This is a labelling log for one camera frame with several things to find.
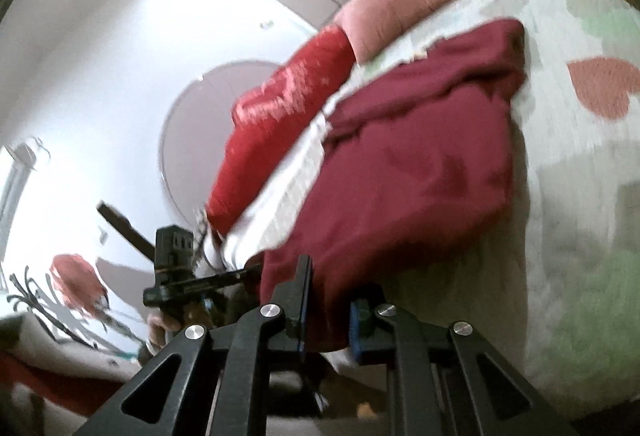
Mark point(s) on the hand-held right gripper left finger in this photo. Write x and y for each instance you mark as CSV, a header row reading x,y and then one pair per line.
x,y
303,311

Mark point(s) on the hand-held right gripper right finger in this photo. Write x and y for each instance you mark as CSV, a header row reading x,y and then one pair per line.
x,y
361,331

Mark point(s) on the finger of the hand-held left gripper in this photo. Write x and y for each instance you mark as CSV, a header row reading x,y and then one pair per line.
x,y
240,277

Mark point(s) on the maroon sweatshirt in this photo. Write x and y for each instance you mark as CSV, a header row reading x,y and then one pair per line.
x,y
400,156

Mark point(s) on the person's left hand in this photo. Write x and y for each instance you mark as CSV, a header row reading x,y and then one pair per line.
x,y
165,328

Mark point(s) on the dark slanted bar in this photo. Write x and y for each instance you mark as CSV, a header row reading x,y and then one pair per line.
x,y
125,231

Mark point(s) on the red embroidered pillow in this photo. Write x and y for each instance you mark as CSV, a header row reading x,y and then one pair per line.
x,y
270,126

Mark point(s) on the heart-print quilted bedspread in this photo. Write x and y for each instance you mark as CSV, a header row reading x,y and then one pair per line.
x,y
575,216

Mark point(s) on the flower wall decal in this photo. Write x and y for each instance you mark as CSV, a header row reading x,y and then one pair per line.
x,y
75,281

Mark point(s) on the round wall panel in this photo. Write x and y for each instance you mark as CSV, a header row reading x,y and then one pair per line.
x,y
200,116

